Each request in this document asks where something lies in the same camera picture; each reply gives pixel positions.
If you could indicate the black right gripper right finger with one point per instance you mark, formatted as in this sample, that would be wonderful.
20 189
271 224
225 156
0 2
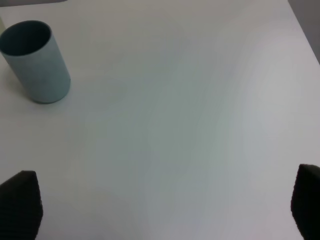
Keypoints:
305 201

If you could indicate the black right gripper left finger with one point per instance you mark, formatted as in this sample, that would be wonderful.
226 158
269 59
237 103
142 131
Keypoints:
21 209

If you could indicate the teal blue tall cup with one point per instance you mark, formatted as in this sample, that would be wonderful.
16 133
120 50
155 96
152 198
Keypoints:
31 51

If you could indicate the pale green tall cup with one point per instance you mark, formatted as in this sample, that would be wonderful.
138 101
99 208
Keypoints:
2 26

